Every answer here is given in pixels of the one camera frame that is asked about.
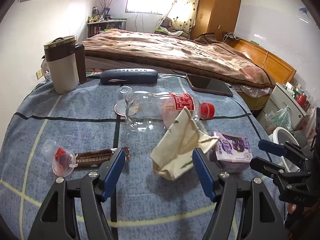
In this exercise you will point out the beige and brown thermos mug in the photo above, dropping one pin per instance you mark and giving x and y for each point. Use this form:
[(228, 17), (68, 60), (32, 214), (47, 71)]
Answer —
[(62, 72)]

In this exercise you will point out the vase with branches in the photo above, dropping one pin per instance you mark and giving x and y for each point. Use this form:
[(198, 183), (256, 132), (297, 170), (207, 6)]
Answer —
[(107, 5)]

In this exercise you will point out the blue leaf wall sticker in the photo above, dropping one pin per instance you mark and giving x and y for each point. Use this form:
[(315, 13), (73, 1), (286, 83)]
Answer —
[(303, 13)]

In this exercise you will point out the power strip with chargers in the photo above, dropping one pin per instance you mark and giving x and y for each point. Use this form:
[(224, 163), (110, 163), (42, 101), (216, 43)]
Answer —
[(230, 35)]

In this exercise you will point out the brown snack wrapper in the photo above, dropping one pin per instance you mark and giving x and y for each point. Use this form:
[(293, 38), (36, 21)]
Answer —
[(95, 156)]

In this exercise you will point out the person's right hand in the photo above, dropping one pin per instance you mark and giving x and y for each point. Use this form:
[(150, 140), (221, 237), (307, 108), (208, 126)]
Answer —
[(291, 208)]

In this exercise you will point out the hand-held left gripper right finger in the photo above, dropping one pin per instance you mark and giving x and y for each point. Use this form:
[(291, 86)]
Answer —
[(203, 175)]

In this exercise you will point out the white nightstand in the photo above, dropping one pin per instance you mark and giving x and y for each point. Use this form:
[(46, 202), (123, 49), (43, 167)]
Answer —
[(280, 100)]

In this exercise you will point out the purple drink carton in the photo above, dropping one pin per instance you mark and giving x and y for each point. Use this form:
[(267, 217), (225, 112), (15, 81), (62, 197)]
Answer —
[(232, 150)]

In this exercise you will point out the brown blanket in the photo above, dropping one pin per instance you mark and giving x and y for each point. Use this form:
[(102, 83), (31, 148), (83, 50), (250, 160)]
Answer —
[(162, 47)]

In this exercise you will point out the clear bottle with red cap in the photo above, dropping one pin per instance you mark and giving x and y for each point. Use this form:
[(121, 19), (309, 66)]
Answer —
[(180, 103)]

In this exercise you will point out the window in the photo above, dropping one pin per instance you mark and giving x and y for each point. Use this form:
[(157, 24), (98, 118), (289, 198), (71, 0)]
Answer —
[(150, 2)]

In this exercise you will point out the brown teddy bear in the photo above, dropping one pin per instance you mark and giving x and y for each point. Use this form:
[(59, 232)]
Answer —
[(167, 24)]

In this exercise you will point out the wooden wardrobe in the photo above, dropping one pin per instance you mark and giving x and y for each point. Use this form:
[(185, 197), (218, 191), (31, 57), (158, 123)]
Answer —
[(215, 10)]

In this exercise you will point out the black smartphone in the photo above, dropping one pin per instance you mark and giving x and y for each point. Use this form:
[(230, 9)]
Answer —
[(210, 85)]

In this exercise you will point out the small clear bottle red label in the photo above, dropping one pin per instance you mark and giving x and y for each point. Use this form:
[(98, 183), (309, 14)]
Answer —
[(61, 158)]

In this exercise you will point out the red tin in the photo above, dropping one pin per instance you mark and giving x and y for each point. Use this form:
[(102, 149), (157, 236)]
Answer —
[(301, 99)]

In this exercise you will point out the dark blue glasses case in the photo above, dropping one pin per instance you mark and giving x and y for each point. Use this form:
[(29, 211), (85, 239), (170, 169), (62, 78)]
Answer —
[(130, 76)]

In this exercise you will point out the green plastic bag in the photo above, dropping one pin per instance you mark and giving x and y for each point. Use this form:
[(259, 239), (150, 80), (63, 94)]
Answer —
[(278, 120)]

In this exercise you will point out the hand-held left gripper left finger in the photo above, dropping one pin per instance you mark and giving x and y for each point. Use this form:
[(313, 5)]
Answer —
[(113, 172)]

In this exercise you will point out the pale bed sheet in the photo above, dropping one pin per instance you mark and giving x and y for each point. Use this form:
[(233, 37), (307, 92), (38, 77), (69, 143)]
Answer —
[(255, 91)]

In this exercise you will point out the red and white plastic bag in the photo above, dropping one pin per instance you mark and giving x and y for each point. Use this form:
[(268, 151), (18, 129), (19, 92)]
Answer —
[(312, 123)]

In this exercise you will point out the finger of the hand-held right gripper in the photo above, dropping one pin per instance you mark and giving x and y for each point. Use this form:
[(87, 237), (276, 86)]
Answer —
[(271, 146), (265, 165)]

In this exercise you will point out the patterned curtain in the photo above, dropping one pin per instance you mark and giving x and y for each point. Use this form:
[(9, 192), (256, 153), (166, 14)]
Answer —
[(183, 10)]

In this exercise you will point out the beige wall socket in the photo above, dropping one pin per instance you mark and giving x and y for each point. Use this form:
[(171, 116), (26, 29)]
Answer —
[(39, 75)]

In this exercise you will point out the blue plaid cloth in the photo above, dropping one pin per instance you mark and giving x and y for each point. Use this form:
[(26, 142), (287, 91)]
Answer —
[(75, 130)]

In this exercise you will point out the white round trash bin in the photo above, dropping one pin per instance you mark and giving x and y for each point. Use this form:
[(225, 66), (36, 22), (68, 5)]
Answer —
[(277, 136)]

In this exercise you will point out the cluttered shelf desk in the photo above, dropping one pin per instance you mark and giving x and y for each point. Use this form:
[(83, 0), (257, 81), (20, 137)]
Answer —
[(107, 27)]

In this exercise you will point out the wooden bed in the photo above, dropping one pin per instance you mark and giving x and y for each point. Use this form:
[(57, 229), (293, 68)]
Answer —
[(275, 60)]

